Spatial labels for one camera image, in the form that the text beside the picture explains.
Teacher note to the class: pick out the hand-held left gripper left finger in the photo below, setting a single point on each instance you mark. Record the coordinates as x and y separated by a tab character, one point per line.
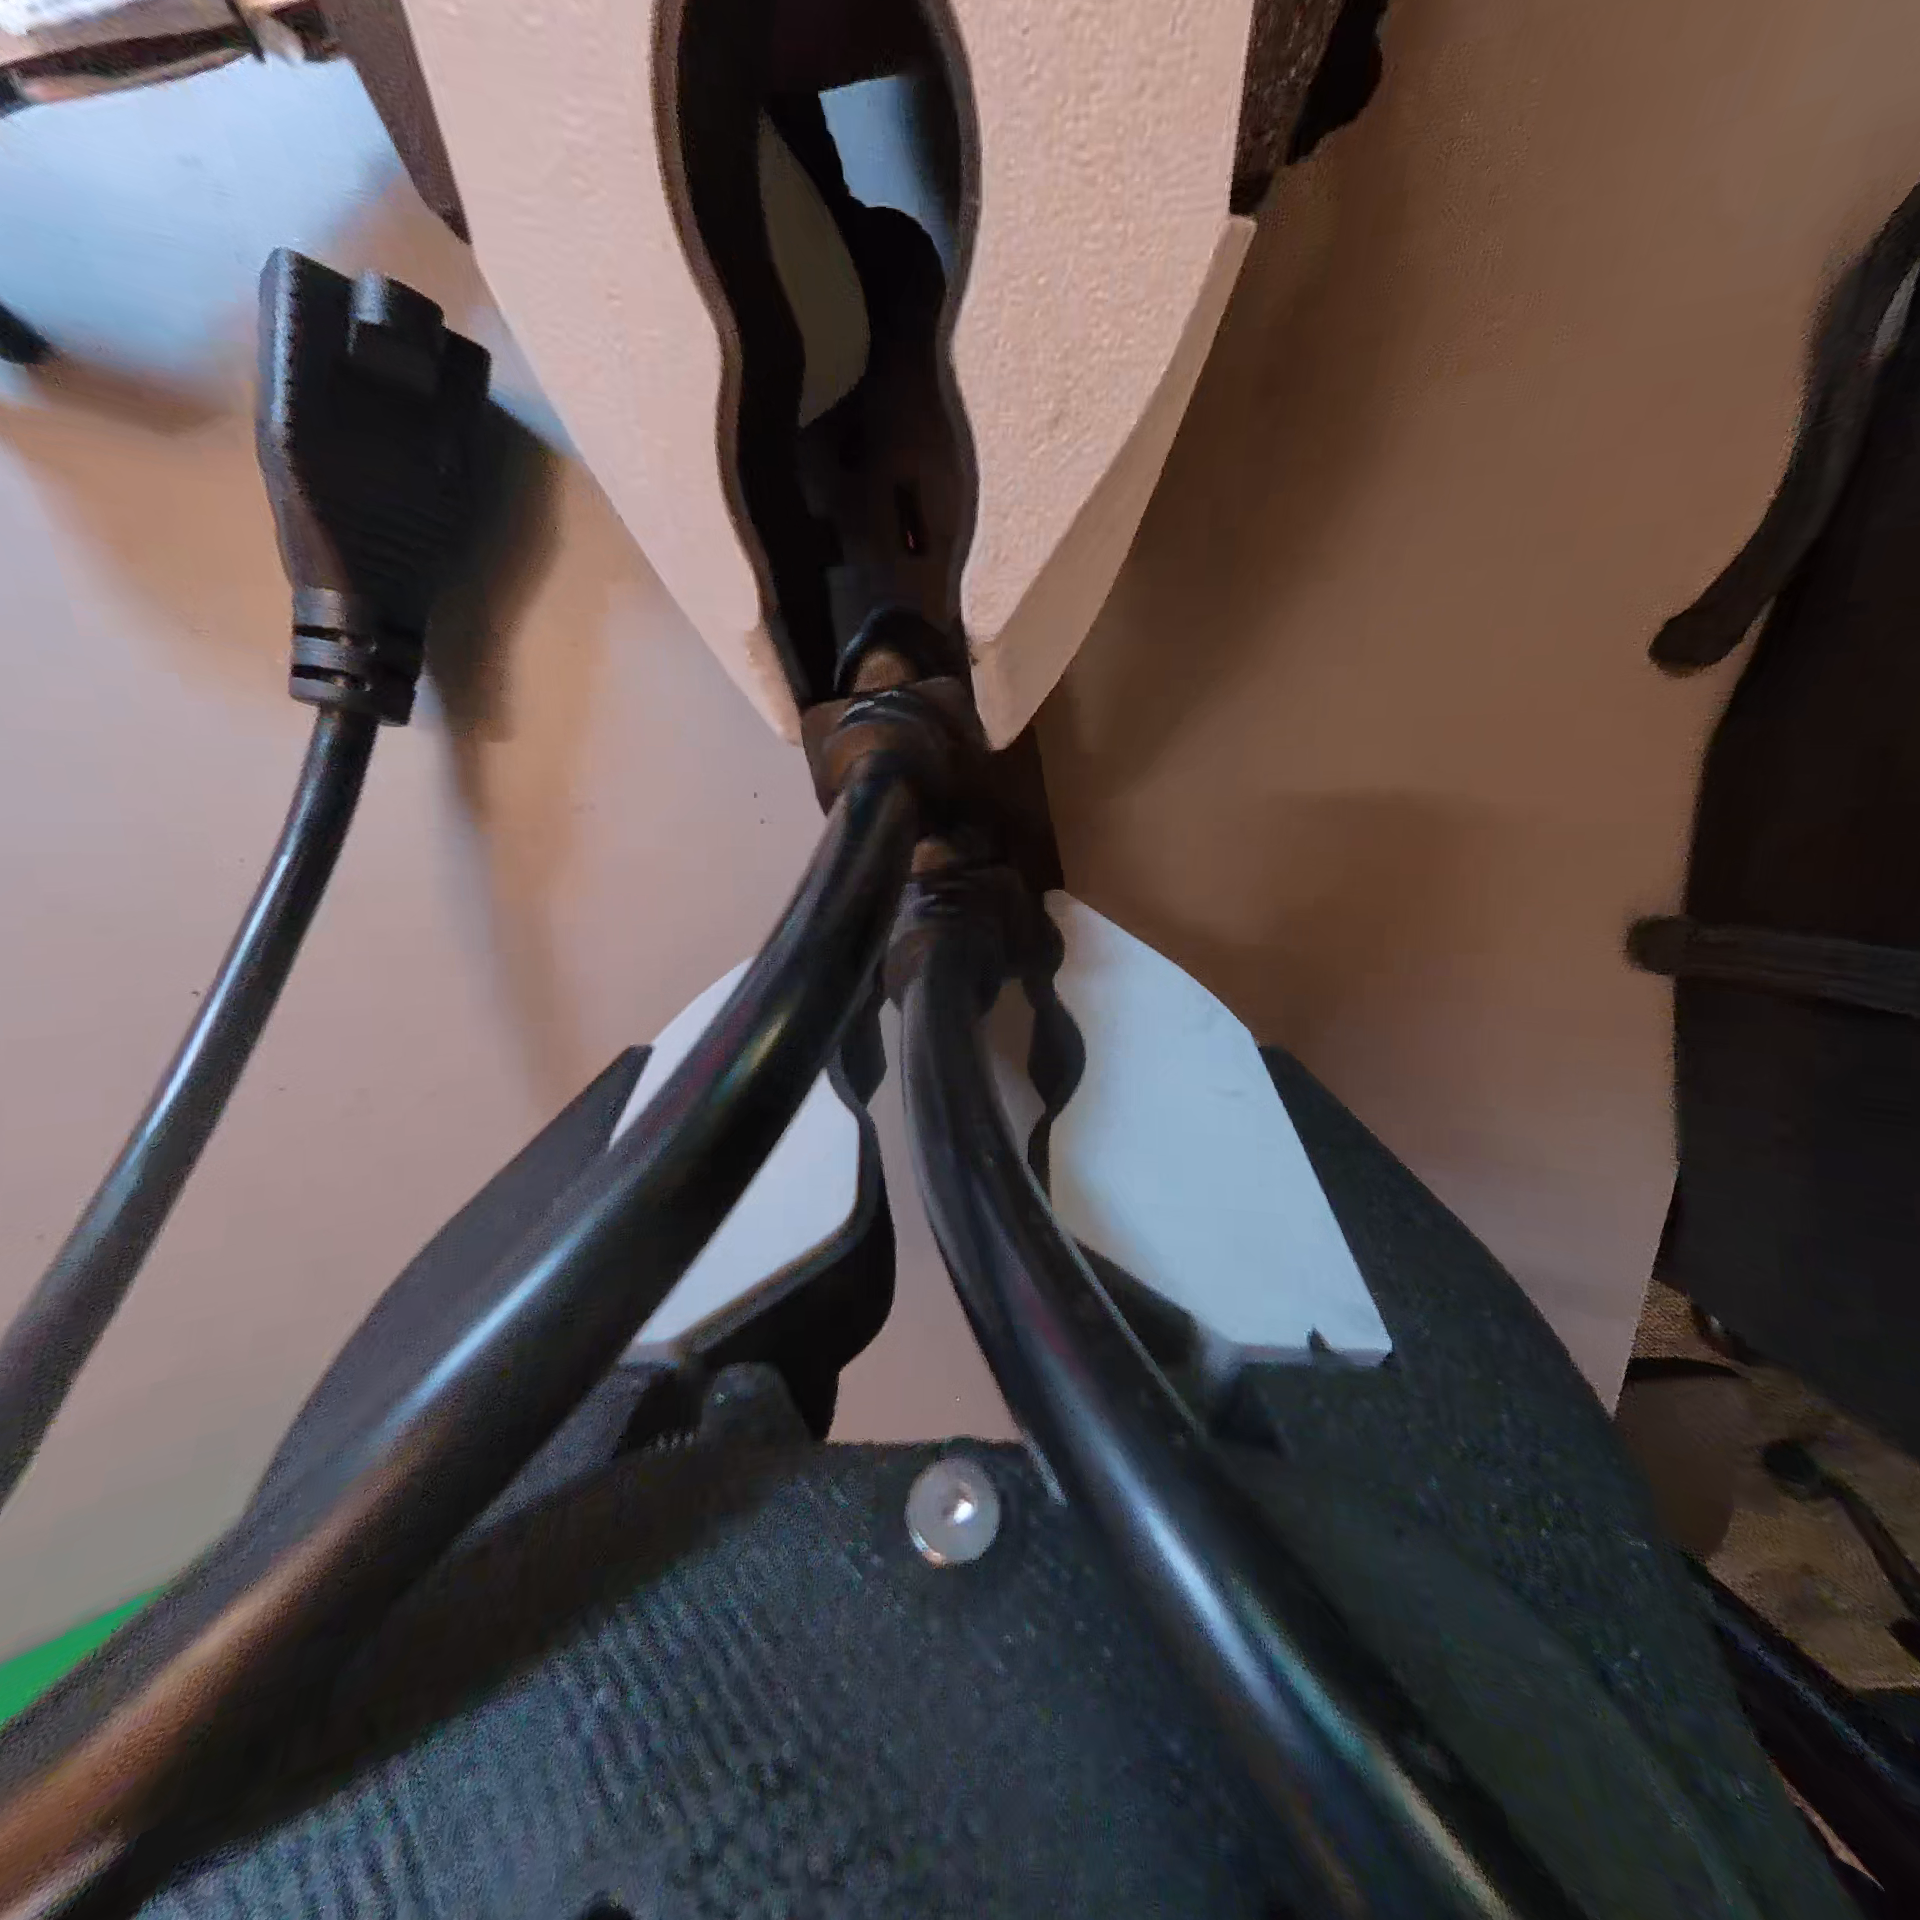
796	1186

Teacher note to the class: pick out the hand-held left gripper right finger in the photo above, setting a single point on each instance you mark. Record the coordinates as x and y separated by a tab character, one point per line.
1200	1171

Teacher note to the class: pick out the green plastic bin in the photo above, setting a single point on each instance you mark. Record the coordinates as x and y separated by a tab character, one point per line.
59	1659

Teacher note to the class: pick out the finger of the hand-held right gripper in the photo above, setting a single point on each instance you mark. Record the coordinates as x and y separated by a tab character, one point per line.
600	226
1095	226

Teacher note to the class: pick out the black power strip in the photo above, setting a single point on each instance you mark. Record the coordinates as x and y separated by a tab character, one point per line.
1020	820

